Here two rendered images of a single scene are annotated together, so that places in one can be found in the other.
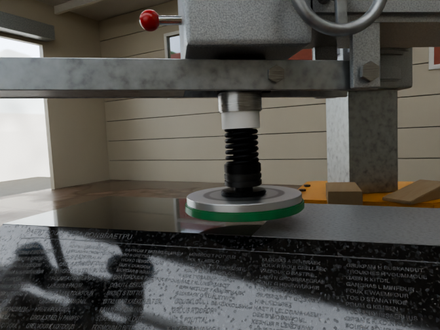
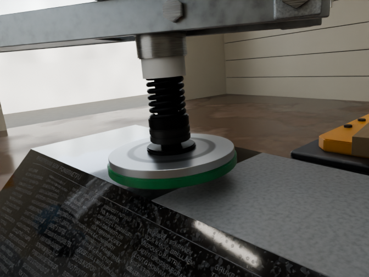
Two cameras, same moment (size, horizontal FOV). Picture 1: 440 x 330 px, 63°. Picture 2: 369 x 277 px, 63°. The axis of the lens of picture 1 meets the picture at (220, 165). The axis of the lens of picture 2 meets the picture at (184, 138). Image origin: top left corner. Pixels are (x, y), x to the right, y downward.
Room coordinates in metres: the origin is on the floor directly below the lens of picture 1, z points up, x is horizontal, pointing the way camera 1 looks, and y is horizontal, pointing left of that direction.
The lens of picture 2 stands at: (0.23, -0.30, 1.05)
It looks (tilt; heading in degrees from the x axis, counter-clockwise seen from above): 14 degrees down; 28
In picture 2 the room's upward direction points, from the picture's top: 5 degrees counter-clockwise
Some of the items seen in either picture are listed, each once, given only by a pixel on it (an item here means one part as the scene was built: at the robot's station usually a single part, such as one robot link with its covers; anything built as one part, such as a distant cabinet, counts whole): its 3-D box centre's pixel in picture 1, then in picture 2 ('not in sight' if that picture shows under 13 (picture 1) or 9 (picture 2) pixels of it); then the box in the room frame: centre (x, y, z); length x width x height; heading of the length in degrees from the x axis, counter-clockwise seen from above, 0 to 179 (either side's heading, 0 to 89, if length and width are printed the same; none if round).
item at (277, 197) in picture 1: (243, 196); (171, 151); (0.66, -0.04, 0.90); 0.21 x 0.21 x 0.01
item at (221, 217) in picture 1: (243, 198); (172, 154); (0.66, -0.04, 0.90); 0.22 x 0.22 x 0.04
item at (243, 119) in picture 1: (240, 118); (163, 65); (0.66, -0.04, 1.04); 0.07 x 0.07 x 0.04
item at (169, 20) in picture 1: (164, 20); not in sight; (0.57, 0.08, 1.20); 0.08 x 0.03 x 0.03; 97
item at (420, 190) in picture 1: (415, 190); not in sight; (1.15, -0.64, 0.80); 0.20 x 0.10 x 0.05; 118
